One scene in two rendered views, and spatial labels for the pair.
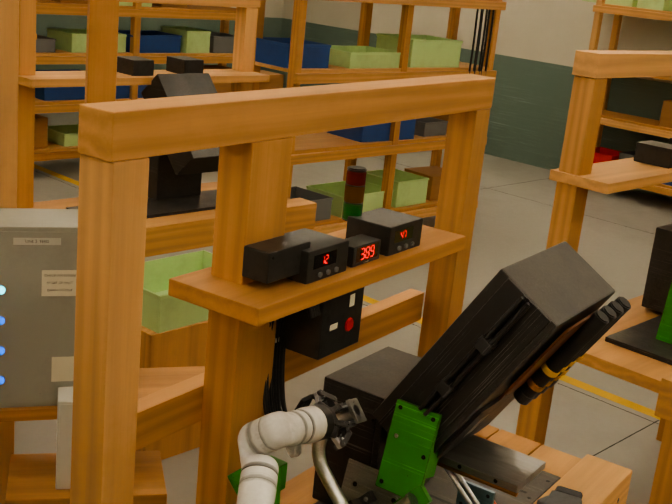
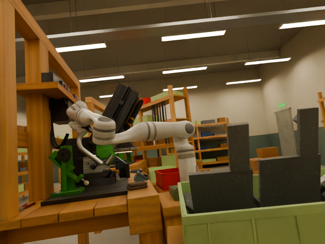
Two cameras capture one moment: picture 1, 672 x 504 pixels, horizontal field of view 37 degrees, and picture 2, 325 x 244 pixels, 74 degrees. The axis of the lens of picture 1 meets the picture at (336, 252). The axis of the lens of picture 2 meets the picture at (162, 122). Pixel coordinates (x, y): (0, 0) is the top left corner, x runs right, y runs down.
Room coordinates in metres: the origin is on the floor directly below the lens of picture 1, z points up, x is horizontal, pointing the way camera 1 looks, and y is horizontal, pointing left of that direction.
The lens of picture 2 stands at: (0.66, 0.52, 1.10)
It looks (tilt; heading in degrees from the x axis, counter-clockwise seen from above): 7 degrees up; 318
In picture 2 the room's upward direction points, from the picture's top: 6 degrees counter-clockwise
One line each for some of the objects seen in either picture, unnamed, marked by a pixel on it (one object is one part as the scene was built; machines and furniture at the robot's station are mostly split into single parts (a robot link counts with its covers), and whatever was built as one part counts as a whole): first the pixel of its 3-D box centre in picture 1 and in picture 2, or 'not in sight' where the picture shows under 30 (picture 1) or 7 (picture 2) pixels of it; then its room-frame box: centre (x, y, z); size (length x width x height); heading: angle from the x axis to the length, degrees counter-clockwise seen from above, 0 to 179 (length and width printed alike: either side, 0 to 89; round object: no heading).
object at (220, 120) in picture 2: not in sight; (196, 144); (7.14, -7.41, 1.12); 3.16 x 0.54 x 2.24; 48
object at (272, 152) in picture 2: not in sight; (264, 160); (3.77, -6.60, 0.37); 1.20 x 0.80 x 0.74; 56
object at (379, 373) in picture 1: (379, 431); (82, 160); (2.39, -0.16, 1.07); 0.30 x 0.18 x 0.34; 147
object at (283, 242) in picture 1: (276, 258); (51, 81); (2.11, 0.13, 1.59); 0.15 x 0.07 x 0.07; 147
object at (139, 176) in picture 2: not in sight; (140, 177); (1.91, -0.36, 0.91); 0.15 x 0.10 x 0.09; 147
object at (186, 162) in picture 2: not in sight; (187, 168); (1.42, -0.31, 0.98); 0.09 x 0.09 x 0.17; 60
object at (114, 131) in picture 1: (336, 106); (52, 57); (2.39, 0.03, 1.89); 1.50 x 0.09 x 0.09; 147
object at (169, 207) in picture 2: not in sight; (191, 199); (1.42, -0.31, 0.83); 0.32 x 0.32 x 0.04; 54
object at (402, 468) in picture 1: (415, 446); (105, 144); (2.13, -0.23, 1.17); 0.13 x 0.12 x 0.20; 147
